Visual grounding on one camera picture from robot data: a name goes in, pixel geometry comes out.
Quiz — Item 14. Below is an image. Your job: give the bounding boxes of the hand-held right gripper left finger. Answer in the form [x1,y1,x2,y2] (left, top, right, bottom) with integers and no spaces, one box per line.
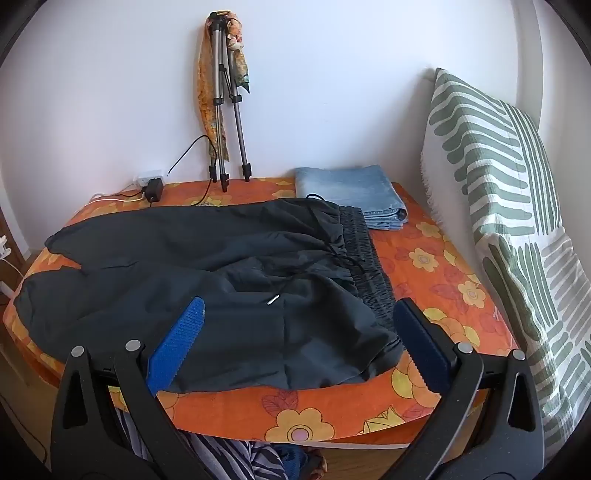
[50,296,208,480]

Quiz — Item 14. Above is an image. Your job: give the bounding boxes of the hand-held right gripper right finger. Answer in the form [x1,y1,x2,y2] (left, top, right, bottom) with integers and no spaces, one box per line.
[392,298,548,480]

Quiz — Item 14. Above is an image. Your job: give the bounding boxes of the dark grey pants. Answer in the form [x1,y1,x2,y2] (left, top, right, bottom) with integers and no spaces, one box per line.
[13,196,404,394]

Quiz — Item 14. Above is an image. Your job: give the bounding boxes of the orange floral tablecloth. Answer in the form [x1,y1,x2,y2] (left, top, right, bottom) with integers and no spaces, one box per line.
[2,178,520,444]

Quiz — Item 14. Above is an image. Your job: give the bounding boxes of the person's striped clothing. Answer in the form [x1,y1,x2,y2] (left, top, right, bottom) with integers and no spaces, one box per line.
[115,401,324,480]

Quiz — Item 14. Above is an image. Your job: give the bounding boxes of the folded light blue jeans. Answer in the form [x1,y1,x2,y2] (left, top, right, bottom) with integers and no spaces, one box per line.
[294,165,408,230]

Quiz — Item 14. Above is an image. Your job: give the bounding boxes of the silver tripod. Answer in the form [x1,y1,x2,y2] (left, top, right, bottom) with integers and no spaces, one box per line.
[206,11,252,192]

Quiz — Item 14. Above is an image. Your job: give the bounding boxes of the orange floral scarf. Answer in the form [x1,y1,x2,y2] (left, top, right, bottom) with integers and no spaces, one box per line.
[198,10,252,162]

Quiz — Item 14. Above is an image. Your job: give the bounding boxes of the white cable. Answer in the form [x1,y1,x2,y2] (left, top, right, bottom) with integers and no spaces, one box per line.
[88,187,148,205]

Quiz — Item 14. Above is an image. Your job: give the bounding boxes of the black adapter cable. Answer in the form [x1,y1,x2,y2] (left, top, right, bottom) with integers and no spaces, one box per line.
[167,135,222,207]

